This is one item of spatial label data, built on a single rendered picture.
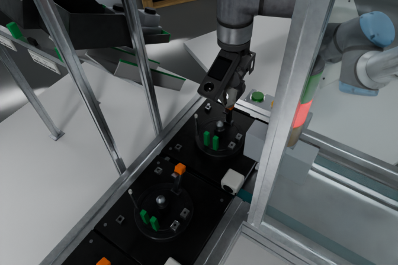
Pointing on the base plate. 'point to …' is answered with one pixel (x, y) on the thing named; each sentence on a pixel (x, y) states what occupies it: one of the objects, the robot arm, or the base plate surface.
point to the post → (294, 75)
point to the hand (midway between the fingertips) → (225, 106)
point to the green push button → (257, 96)
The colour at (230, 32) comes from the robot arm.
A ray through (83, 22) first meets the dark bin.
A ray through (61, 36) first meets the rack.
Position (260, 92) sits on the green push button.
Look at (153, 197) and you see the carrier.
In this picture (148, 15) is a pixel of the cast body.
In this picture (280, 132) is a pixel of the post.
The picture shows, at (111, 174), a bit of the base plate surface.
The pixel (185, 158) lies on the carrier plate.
